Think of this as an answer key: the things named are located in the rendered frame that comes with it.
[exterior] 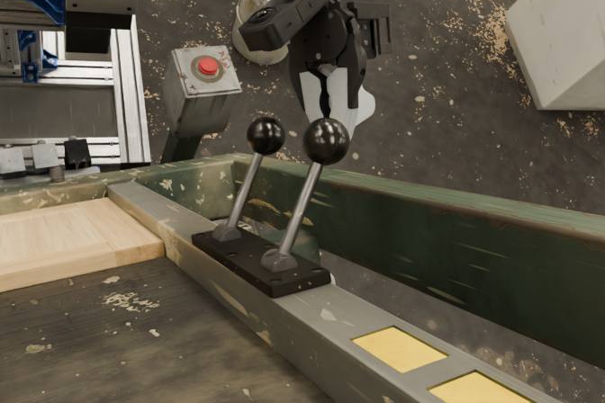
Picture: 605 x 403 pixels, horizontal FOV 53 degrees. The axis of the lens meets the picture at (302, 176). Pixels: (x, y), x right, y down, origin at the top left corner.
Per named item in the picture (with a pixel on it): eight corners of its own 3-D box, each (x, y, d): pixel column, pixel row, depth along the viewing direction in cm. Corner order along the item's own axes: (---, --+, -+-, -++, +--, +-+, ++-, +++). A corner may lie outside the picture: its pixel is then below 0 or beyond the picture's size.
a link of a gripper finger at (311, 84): (364, 148, 66) (356, 63, 65) (329, 157, 62) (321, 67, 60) (341, 148, 68) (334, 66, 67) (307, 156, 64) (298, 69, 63)
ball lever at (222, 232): (233, 249, 60) (281, 124, 61) (247, 257, 57) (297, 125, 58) (198, 237, 58) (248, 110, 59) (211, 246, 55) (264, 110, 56)
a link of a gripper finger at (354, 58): (371, 107, 59) (364, 15, 58) (362, 109, 58) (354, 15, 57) (333, 109, 62) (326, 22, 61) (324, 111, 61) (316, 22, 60)
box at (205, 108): (209, 90, 142) (226, 42, 127) (223, 134, 138) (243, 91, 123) (158, 95, 137) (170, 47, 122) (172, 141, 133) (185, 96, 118)
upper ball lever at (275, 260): (284, 279, 49) (341, 128, 50) (304, 291, 46) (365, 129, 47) (243, 266, 48) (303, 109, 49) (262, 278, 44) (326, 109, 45)
